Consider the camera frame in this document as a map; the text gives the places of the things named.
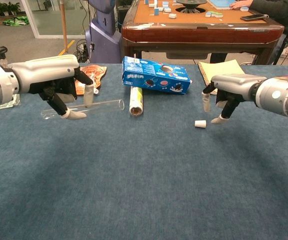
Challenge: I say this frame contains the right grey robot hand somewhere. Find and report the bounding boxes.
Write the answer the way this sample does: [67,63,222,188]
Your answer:
[201,73,267,125]

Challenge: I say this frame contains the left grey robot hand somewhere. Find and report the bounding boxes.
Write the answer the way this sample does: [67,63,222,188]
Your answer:
[8,54,95,121]

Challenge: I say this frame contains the clear glass test tube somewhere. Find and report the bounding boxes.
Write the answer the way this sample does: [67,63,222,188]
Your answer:
[40,98,125,121]

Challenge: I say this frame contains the yellow spiral notebook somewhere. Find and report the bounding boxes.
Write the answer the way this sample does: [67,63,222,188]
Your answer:
[198,59,247,96]

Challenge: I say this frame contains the wooden pole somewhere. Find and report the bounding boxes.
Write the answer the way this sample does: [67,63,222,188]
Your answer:
[60,0,69,53]

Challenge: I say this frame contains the orange spout pouch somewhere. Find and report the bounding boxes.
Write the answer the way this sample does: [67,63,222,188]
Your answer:
[75,64,108,96]

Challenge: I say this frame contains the clear bagged green comb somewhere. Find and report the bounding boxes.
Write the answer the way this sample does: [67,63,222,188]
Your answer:
[0,93,21,112]

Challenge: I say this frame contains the green bag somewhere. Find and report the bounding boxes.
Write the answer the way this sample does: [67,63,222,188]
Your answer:
[3,15,30,27]

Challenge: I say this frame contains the brown mahjong table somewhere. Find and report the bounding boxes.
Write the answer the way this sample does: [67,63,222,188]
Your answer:
[121,0,285,66]

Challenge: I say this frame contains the black smartphone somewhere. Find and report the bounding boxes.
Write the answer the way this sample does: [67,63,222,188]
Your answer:
[240,13,269,22]

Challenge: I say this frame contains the row of potted plants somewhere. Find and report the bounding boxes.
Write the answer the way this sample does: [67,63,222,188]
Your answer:
[0,1,21,18]

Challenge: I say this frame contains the blue mahjong mat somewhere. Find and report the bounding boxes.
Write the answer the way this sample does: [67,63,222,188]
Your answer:
[206,0,236,8]

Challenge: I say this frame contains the blue cookie box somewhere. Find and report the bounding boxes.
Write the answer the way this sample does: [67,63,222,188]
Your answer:
[122,55,193,96]

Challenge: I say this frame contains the black mahjong table dial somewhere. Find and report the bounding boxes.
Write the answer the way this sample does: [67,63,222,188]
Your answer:
[175,0,208,14]

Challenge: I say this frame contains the cling film roll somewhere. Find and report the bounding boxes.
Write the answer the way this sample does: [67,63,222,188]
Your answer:
[129,86,144,117]

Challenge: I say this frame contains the blue carpet table cover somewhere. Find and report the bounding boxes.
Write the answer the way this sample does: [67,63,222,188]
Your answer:
[0,61,288,240]

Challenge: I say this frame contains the black floor cables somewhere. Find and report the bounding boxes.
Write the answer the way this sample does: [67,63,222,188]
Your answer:
[73,38,90,63]

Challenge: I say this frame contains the purple robot pedestal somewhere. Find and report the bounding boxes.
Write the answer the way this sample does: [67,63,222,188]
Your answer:
[85,0,122,64]

